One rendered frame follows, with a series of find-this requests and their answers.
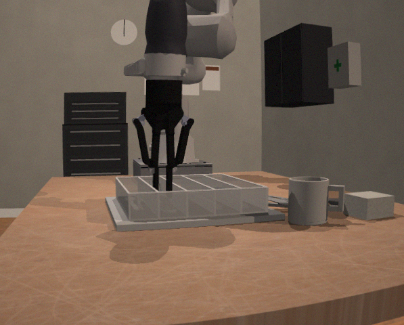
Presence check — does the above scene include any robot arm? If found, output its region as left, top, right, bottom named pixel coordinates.
left=124, top=0, right=237, bottom=85

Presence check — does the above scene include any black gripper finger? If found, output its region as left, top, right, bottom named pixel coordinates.
left=165, top=114, right=194, bottom=191
left=132, top=114, right=162, bottom=191

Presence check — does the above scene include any grey mug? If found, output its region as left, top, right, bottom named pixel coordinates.
left=288, top=177, right=344, bottom=225

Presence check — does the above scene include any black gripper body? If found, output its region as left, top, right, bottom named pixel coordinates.
left=143, top=80, right=184, bottom=131

